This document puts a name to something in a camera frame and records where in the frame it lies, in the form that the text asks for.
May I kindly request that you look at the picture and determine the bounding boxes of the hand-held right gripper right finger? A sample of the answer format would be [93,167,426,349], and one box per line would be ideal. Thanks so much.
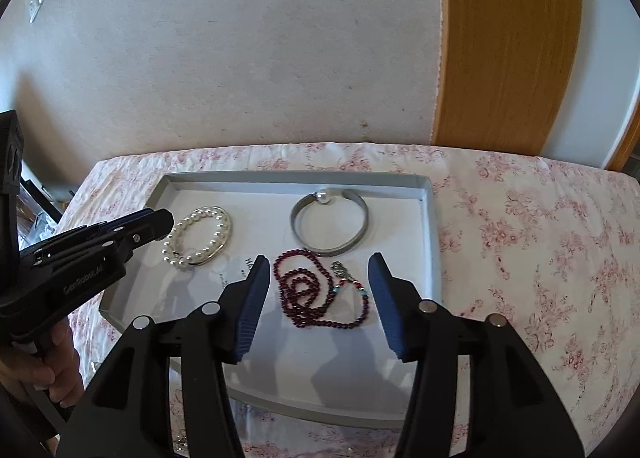
[367,252,586,458]

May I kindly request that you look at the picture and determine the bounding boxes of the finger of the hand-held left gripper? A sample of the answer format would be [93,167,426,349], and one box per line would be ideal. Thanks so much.
[82,208,156,234]
[35,208,176,264]

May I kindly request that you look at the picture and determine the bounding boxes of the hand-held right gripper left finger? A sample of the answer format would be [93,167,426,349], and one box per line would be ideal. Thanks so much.
[55,254,272,458]

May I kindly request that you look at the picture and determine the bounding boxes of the white pearl bracelet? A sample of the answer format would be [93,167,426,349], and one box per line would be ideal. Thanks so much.
[161,205,233,270]

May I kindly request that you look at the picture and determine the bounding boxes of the dark red bead necklace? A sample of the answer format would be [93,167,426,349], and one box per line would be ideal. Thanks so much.
[272,248,375,331]

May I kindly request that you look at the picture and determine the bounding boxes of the silver cuff bracelet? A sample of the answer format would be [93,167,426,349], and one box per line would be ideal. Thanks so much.
[290,190,370,259]

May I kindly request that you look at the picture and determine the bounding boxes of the thin silver bangle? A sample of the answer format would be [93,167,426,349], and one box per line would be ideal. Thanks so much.
[187,205,235,267]

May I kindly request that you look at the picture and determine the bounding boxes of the grey shallow cardboard box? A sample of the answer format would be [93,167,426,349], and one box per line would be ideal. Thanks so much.
[97,170,446,431]

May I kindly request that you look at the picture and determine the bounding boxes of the person's left hand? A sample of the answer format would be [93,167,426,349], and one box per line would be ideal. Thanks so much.
[0,324,83,409]

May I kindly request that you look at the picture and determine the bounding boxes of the glass television stand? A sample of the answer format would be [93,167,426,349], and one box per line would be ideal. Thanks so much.
[17,158,76,241]

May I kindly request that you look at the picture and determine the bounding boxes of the pink floral tablecloth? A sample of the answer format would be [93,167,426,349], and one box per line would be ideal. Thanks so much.
[50,140,640,458]

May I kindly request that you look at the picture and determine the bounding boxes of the wooden door frame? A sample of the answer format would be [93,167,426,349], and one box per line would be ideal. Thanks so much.
[429,0,584,157]
[604,102,640,172]

